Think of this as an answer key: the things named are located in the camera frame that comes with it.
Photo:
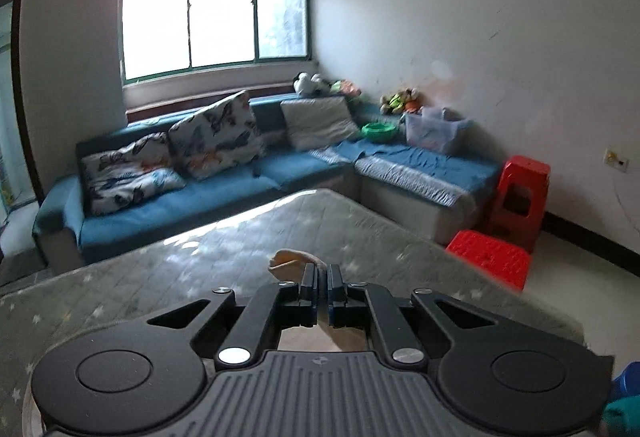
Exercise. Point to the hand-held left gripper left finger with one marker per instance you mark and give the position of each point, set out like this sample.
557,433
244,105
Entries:
310,289

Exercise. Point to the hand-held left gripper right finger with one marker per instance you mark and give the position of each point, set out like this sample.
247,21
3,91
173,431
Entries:
336,292

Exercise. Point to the cream garment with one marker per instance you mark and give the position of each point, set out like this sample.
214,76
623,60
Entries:
290,262

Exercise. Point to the grey quilted star table cover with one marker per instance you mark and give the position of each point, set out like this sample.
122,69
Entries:
200,257

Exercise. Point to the blue corner sofa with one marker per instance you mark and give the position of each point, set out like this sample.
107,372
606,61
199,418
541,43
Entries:
225,187

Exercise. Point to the blue sofa throw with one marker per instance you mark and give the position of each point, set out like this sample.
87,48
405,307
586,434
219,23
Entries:
425,164

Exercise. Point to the red plastic stool dotted seat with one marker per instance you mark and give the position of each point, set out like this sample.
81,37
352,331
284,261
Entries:
490,257

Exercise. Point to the green plastic basin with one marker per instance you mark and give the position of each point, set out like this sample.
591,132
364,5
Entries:
379,130

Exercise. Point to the grey plain pillow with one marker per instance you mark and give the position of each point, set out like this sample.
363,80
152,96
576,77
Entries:
317,122

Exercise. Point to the butterfly print pillow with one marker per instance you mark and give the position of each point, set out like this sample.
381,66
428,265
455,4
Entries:
220,137
125,177

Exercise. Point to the clear plastic storage box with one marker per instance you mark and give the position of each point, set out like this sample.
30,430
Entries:
435,132

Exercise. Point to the brown plush toys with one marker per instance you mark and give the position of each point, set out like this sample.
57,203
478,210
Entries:
400,101

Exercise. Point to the green orange plush toy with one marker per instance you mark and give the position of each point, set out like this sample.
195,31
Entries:
345,88

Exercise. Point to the panda plush toy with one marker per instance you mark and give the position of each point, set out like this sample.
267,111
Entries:
310,84

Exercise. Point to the tall red plastic stool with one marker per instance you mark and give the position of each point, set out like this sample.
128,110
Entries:
525,169

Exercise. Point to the green framed window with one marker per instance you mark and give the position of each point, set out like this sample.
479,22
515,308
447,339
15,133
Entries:
220,22

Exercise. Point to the blurred blue teal object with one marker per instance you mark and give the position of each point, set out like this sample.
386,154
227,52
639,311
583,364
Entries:
622,397

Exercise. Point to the yellowed wall socket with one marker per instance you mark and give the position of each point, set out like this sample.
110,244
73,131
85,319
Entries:
616,159

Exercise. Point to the dark wooden door frame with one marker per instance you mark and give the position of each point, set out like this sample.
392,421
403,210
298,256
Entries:
22,92

